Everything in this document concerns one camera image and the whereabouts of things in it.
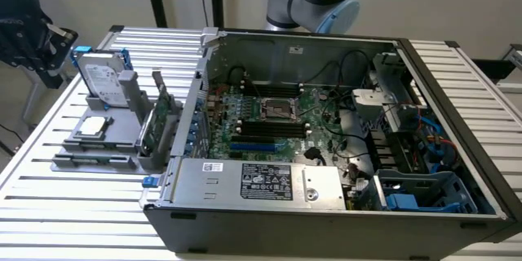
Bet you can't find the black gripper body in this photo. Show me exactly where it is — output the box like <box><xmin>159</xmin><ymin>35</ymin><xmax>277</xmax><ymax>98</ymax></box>
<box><xmin>0</xmin><ymin>0</ymin><xmax>56</xmax><ymax>68</ymax></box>

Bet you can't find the green RAM stick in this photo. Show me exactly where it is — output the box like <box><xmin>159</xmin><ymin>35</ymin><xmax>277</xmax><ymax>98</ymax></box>
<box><xmin>66</xmin><ymin>156</ymin><xmax>132</xmax><ymax>166</ymax></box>
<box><xmin>69</xmin><ymin>141</ymin><xmax>113</xmax><ymax>149</ymax></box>

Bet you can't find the black RAM slot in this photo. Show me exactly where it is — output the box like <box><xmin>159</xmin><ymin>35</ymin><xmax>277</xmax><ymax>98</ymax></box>
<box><xmin>244</xmin><ymin>91</ymin><xmax>303</xmax><ymax>98</ymax></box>
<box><xmin>244</xmin><ymin>88</ymin><xmax>303</xmax><ymax>94</ymax></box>
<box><xmin>240</xmin><ymin>119</ymin><xmax>309</xmax><ymax>128</ymax></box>
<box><xmin>244</xmin><ymin>81</ymin><xmax>303</xmax><ymax>87</ymax></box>
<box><xmin>237</xmin><ymin>127</ymin><xmax>308</xmax><ymax>136</ymax></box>
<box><xmin>239</xmin><ymin>123</ymin><xmax>309</xmax><ymax>131</ymax></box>
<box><xmin>237</xmin><ymin>131</ymin><xmax>307</xmax><ymax>140</ymax></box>
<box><xmin>244</xmin><ymin>84</ymin><xmax>303</xmax><ymax>91</ymax></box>

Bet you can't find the blue expansion slot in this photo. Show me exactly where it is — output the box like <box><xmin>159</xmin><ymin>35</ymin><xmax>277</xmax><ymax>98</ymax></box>
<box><xmin>229</xmin><ymin>142</ymin><xmax>277</xmax><ymax>152</ymax></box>

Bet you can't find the hard disk in blue carrier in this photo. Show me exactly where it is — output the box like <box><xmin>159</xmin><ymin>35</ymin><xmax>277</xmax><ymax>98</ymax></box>
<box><xmin>69</xmin><ymin>45</ymin><xmax>133</xmax><ymax>109</ymax></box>

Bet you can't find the silver CPU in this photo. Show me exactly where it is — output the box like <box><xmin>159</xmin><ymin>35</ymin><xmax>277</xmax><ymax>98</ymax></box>
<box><xmin>76</xmin><ymin>116</ymin><xmax>114</xmax><ymax>137</ymax></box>

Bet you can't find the grey parts rack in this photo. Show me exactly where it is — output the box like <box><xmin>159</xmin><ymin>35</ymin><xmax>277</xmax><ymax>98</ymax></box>
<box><xmin>49</xmin><ymin>70</ymin><xmax>184</xmax><ymax>174</ymax></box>

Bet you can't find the green graphics card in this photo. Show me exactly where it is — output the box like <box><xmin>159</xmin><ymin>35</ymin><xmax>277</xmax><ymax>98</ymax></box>
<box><xmin>136</xmin><ymin>70</ymin><xmax>171</xmax><ymax>155</ymax></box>

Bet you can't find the green motherboard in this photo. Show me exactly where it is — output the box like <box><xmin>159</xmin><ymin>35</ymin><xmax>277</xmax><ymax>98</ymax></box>
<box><xmin>203</xmin><ymin>85</ymin><xmax>355</xmax><ymax>167</ymax></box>

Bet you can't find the CPU socket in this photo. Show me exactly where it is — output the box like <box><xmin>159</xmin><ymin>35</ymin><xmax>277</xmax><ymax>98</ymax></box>
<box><xmin>256</xmin><ymin>97</ymin><xmax>300</xmax><ymax>122</ymax></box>

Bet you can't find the grey power supply unit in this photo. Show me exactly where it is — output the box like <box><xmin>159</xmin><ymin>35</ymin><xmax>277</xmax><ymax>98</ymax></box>
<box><xmin>169</xmin><ymin>158</ymin><xmax>347</xmax><ymax>210</ymax></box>

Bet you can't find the metal disk bay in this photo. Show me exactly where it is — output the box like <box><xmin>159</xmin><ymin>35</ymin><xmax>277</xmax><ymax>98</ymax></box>
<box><xmin>351</xmin><ymin>52</ymin><xmax>428</xmax><ymax>132</ymax></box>

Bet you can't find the open black PC case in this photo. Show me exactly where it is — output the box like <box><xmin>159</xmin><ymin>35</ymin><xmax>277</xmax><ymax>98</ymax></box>
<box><xmin>137</xmin><ymin>28</ymin><xmax>522</xmax><ymax>254</ymax></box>

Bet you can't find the blue plastic disk bay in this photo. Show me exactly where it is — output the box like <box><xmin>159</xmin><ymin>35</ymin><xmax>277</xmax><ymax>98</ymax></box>
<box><xmin>360</xmin><ymin>168</ymin><xmax>479</xmax><ymax>215</ymax></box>

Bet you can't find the black looped wire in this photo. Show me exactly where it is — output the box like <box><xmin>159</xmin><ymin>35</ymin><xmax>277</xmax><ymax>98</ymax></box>
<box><xmin>227</xmin><ymin>65</ymin><xmax>247</xmax><ymax>86</ymax></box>

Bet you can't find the long black wire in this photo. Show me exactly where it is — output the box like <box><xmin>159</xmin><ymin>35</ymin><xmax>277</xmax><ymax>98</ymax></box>
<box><xmin>301</xmin><ymin>49</ymin><xmax>372</xmax><ymax>90</ymax></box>

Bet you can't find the black plug with wire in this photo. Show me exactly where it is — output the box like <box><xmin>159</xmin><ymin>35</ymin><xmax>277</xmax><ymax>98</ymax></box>
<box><xmin>303</xmin><ymin>147</ymin><xmax>327</xmax><ymax>166</ymax></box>

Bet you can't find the blue wire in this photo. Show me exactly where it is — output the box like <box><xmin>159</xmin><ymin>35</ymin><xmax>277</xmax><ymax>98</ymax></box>
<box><xmin>418</xmin><ymin>113</ymin><xmax>446</xmax><ymax>167</ymax></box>

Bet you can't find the red wire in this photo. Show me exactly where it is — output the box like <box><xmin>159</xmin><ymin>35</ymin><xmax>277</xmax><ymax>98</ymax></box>
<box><xmin>430</xmin><ymin>138</ymin><xmax>458</xmax><ymax>153</ymax></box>

